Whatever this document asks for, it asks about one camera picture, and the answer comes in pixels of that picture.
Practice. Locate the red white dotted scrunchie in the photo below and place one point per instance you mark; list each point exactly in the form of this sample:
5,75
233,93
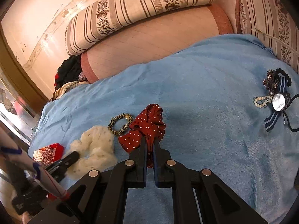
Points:
147,125

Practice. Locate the red plaid scrunchie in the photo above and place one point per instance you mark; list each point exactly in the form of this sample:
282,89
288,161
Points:
44,156

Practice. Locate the red shallow gift box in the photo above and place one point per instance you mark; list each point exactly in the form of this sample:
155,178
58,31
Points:
58,151

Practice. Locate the striped floral pillow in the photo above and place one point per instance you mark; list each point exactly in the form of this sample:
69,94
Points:
104,17

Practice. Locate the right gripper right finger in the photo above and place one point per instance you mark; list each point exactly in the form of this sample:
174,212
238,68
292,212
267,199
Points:
199,196

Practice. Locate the pink quilted bolster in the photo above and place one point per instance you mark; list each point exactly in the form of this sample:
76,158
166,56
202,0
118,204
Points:
153,39

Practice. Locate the leopard print blanket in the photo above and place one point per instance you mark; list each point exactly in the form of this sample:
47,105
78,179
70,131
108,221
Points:
65,88

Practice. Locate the sparkly silver hair bow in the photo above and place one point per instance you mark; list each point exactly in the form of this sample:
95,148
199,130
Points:
271,82

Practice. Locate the blue towel blanket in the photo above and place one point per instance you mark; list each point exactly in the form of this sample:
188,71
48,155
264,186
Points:
206,92

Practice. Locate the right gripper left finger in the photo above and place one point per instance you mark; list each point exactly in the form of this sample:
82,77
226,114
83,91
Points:
100,197

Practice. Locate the black red clothes pile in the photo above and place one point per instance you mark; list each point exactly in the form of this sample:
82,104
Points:
69,71

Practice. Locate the striped floral side cushion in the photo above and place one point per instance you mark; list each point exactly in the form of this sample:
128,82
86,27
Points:
269,21

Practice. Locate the cream dotted organza scrunchie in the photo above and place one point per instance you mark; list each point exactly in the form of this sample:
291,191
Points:
96,151

